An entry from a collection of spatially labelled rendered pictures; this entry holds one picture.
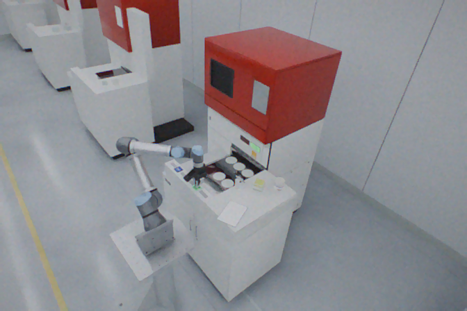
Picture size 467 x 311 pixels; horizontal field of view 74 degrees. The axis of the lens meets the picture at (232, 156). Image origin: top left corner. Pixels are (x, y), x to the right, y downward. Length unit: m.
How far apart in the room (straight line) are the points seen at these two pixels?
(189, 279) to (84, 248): 1.07
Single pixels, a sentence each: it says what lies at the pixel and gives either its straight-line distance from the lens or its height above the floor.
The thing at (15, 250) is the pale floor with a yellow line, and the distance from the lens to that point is 3.64.
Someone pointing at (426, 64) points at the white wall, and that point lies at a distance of 3.26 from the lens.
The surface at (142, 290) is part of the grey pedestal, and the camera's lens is 2.97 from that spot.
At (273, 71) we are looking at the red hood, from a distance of 2.10.
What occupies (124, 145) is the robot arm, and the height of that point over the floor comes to 1.37.
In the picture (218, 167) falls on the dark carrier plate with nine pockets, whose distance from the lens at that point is 2.62.
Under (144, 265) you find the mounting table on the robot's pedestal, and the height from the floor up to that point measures 0.82.
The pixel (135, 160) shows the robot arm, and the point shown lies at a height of 1.21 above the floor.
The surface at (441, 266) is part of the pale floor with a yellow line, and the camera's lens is 3.79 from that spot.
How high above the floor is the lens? 2.56
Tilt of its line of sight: 37 degrees down
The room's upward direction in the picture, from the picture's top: 4 degrees clockwise
